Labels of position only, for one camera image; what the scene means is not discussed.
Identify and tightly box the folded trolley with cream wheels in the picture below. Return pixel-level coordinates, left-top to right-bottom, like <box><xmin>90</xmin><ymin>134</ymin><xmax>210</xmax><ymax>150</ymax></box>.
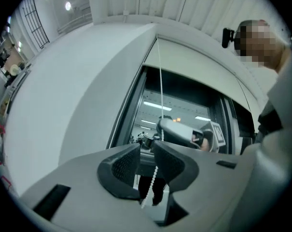
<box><xmin>4</xmin><ymin>62</ymin><xmax>32</xmax><ymax>112</ymax></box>

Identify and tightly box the white bead pull chain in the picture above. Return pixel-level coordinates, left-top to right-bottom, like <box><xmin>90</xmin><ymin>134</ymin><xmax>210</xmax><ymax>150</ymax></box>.
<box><xmin>140</xmin><ymin>34</ymin><xmax>166</xmax><ymax>209</ymax></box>

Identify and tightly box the person's dark shirt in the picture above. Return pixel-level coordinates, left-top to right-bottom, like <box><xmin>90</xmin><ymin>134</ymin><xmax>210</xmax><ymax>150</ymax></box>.
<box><xmin>256</xmin><ymin>100</ymin><xmax>284</xmax><ymax>144</ymax></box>

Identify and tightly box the beige roller blind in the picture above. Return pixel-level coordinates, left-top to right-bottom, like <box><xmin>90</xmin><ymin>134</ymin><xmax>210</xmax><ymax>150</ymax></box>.
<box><xmin>142</xmin><ymin>36</ymin><xmax>264</xmax><ymax>120</ymax></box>

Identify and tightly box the person's head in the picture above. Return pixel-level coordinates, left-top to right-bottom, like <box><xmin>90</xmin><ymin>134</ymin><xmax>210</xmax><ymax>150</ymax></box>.
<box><xmin>237</xmin><ymin>19</ymin><xmax>292</xmax><ymax>73</ymax></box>

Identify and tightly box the person's right hand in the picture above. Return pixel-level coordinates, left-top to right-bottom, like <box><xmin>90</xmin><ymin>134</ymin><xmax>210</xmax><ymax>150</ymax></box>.
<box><xmin>192</xmin><ymin>132</ymin><xmax>211</xmax><ymax>152</ymax></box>

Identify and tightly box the black balcony railing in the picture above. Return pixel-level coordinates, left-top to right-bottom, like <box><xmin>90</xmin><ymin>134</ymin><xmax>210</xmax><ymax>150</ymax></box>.
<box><xmin>21</xmin><ymin>0</ymin><xmax>51</xmax><ymax>50</ymax></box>

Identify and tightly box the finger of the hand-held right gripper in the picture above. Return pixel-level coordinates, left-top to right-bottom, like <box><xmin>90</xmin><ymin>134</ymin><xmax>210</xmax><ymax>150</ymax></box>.
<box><xmin>156</xmin><ymin>118</ymin><xmax>205</xmax><ymax>150</ymax></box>

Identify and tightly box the group of ceiling lights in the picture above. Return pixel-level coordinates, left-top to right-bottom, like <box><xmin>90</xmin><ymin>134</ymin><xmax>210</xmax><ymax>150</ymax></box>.
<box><xmin>5</xmin><ymin>0</ymin><xmax>72</xmax><ymax>53</ymax></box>

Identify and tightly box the black framed window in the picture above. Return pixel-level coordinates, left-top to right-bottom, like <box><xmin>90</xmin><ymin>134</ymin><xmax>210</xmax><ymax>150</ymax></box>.
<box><xmin>106</xmin><ymin>65</ymin><xmax>257</xmax><ymax>207</ymax></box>

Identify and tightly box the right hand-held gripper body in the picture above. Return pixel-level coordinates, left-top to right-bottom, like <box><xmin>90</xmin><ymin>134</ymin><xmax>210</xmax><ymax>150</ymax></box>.
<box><xmin>199</xmin><ymin>121</ymin><xmax>227</xmax><ymax>153</ymax></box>

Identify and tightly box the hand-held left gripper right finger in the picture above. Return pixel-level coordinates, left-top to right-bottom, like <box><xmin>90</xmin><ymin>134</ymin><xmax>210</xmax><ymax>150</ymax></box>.
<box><xmin>151</xmin><ymin>140</ymin><xmax>260</xmax><ymax>232</ymax></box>

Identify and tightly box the black head-mounted camera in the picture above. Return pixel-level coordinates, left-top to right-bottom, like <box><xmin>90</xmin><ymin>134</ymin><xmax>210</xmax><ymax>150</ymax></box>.
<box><xmin>221</xmin><ymin>27</ymin><xmax>236</xmax><ymax>49</ymax></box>

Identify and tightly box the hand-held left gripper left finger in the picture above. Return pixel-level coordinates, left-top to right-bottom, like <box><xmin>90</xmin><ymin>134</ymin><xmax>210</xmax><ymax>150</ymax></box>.
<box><xmin>19</xmin><ymin>142</ymin><xmax>161</xmax><ymax>232</ymax></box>

